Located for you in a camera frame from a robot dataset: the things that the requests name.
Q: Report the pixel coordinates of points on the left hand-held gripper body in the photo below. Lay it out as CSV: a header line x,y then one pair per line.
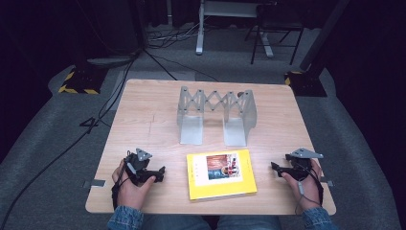
x,y
138,163

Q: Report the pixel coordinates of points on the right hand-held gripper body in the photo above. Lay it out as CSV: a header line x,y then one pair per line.
x,y
301,164

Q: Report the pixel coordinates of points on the person's left hand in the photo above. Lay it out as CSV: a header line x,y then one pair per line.
x,y
132,191

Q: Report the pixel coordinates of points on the person's right hand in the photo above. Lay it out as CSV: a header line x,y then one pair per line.
x,y
308,193

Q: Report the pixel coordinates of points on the person's left leg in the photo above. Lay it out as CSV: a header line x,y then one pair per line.
x,y
174,223

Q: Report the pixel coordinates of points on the person's leg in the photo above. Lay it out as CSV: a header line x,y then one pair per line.
x,y
174,223
249,223

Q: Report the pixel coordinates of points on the yellow book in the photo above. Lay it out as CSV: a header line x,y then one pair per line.
x,y
221,174

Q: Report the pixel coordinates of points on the person's right leg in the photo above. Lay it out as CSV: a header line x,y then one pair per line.
x,y
249,223

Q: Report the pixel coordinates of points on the grey metal expandable book rack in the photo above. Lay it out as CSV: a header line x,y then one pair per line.
x,y
217,116

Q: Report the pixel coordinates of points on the black yellow striped stand base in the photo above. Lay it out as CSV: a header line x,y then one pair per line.
x,y
82,81
305,83

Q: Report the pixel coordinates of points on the dark slanted stand pole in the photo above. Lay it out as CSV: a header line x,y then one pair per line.
x,y
322,35

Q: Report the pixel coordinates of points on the black chair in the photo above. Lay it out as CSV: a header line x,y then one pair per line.
x,y
276,27

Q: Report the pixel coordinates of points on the grey table edge bracket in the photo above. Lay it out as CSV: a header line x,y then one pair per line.
x,y
327,182
95,183

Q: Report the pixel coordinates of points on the white desk frame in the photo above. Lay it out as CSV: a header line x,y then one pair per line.
x,y
200,35

